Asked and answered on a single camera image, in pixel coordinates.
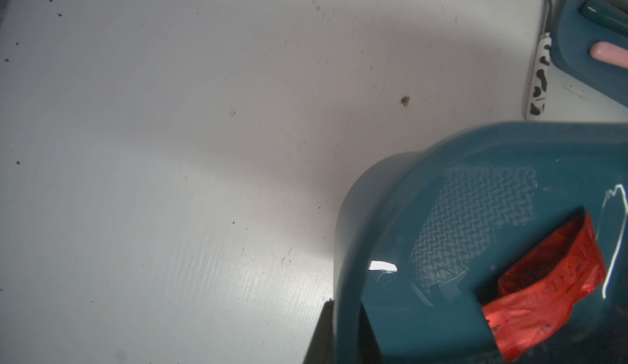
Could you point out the red tea bag five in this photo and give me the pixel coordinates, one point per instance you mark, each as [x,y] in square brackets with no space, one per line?
[537,294]

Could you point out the cow pattern handle fork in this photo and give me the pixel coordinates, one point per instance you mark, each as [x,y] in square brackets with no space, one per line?
[536,103]

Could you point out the dark green handle spoon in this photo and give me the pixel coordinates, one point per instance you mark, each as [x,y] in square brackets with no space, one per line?
[609,14]

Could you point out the teal plastic storage box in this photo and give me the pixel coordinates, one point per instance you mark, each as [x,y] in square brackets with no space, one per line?
[422,238]

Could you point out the teal cutlery tray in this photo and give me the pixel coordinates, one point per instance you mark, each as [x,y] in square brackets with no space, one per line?
[573,36]

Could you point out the pink handle spoon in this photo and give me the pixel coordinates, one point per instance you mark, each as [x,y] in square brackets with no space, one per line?
[610,54]

